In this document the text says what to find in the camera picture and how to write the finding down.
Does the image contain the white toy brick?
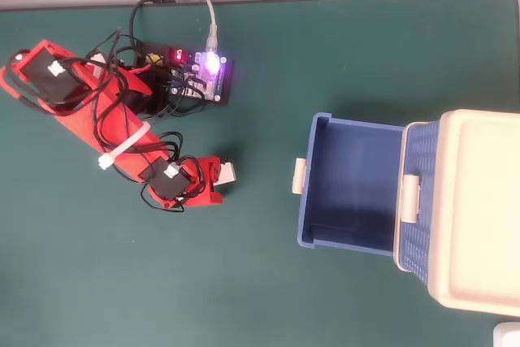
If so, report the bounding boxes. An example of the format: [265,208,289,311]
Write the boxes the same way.
[214,162,239,193]

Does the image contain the white box corner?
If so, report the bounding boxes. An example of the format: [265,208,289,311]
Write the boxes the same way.
[492,321,520,347]

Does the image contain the white USB cable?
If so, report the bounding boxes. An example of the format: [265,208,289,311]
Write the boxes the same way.
[203,0,221,55]

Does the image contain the beige plastic drawer cabinet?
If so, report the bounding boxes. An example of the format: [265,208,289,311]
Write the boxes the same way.
[392,109,520,318]

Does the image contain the black servo wires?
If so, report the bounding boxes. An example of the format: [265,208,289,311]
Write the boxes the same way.
[0,26,208,214]

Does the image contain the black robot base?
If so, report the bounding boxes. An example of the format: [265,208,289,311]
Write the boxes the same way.
[120,69,168,119]

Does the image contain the red gripper black motor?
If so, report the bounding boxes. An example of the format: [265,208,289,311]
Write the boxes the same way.
[140,155,225,212]

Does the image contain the dark green table mat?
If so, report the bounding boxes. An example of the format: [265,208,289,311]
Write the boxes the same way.
[0,0,520,347]

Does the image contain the white zip tie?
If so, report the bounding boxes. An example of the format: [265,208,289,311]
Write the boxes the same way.
[97,120,153,171]
[87,50,107,78]

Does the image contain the black power cable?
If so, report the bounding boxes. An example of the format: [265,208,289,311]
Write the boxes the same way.
[129,0,178,59]

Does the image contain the controller circuit board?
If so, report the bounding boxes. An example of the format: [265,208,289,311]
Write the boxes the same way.
[133,40,236,107]

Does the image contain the blue woven-pattern drawer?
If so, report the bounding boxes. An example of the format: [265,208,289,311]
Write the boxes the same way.
[290,111,407,258]
[399,120,442,288]

